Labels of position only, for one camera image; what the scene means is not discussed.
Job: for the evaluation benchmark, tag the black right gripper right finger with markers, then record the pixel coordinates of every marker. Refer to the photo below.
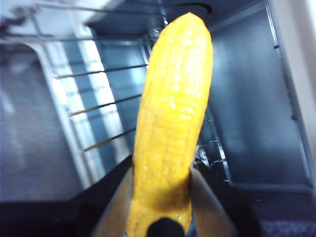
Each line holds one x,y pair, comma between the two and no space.
222,212

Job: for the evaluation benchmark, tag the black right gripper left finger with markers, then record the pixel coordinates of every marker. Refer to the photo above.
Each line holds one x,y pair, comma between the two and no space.
61,217

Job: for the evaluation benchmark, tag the yellow corn cob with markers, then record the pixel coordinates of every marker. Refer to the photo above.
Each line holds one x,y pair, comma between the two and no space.
172,98

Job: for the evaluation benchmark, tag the cream Toshiba toaster oven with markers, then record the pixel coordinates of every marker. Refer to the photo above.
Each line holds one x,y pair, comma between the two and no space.
247,98

